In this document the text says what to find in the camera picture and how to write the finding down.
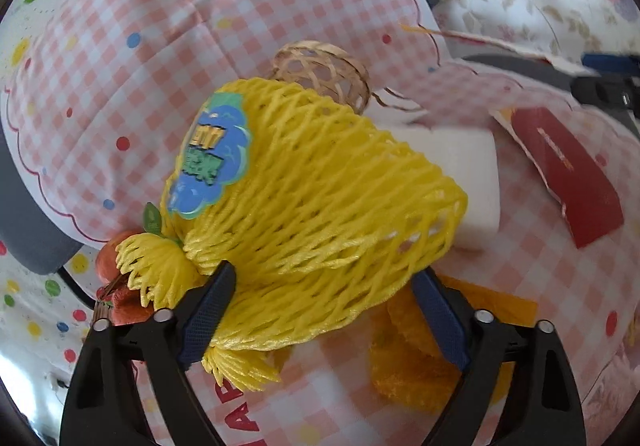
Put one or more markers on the yellow foam fruit net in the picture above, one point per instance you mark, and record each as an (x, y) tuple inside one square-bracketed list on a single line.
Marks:
[(320, 206)]

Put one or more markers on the red paper envelope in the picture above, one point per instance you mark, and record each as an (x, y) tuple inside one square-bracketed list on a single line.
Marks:
[(565, 165)]

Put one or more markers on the orange fruit ornament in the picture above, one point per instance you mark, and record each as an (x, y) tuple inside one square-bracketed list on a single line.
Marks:
[(112, 261)]

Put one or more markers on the small woven bamboo basket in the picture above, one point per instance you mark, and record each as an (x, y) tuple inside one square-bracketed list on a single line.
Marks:
[(325, 70)]

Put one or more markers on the orange foam net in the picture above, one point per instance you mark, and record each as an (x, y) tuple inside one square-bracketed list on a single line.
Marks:
[(410, 366)]

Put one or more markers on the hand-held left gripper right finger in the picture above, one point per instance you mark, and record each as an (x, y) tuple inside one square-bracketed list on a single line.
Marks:
[(442, 321)]

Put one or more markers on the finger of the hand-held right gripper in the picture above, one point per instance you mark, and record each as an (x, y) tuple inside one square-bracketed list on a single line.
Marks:
[(607, 93), (612, 62)]

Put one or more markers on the pink gingham cloth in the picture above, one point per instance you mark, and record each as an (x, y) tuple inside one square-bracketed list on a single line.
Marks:
[(150, 75)]

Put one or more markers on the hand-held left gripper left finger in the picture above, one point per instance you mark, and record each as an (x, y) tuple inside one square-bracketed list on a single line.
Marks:
[(210, 311)]

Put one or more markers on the white foam block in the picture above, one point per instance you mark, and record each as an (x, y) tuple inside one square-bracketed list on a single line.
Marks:
[(470, 175)]

